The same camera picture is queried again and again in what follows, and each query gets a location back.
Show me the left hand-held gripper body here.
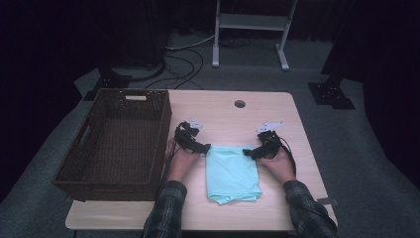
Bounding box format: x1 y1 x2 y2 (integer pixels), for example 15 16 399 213
173 118 204 150

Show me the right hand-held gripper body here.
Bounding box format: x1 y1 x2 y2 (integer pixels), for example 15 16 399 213
257 121 285 159

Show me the mint green t-shirt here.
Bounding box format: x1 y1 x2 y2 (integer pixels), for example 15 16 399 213
205 144 263 206

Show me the brown woven basket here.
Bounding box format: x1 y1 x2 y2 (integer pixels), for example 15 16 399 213
52 87 173 202

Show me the person's left hand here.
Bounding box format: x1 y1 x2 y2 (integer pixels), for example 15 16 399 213
164 138 202 182

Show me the person's right hand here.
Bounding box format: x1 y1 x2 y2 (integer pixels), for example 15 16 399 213
257 147 296 184

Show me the black stand base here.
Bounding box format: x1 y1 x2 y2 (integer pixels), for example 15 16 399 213
82 63 133 102
307 73 357 111

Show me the grey tape piece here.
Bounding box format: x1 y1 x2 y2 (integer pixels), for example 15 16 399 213
316 196 340 206

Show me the white metal stand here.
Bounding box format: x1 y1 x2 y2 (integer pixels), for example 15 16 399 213
211 0 298 72

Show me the right hand-held gripper black cable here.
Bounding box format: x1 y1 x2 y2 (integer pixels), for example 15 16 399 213
276 135 297 177

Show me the hand-held gripper black cable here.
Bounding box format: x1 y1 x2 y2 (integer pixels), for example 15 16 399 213
161 121 186 186
276 135 297 177

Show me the left hand-held gripper black cable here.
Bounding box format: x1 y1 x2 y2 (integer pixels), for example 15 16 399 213
161 121 186 186

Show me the thin black floor cable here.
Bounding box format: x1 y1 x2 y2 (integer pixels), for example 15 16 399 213
145 48 205 90

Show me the white floor cable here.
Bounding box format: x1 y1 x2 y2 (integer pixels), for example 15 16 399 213
164 33 216 52

